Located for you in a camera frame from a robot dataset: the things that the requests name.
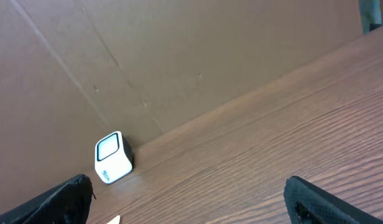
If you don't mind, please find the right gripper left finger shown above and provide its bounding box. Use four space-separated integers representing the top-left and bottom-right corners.
0 174 93 224

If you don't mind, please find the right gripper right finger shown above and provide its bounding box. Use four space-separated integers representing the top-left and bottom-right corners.
284 176 383 224

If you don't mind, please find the beige snack pouch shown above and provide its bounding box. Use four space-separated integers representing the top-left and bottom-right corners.
107 215 121 224

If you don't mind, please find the white barcode scanner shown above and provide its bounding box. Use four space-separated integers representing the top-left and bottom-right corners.
95 131 134 184

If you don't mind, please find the cardboard back panel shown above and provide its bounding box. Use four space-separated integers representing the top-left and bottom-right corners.
0 0 362 213

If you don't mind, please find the teal object behind table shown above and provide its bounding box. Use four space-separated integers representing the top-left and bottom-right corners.
359 0 382 34

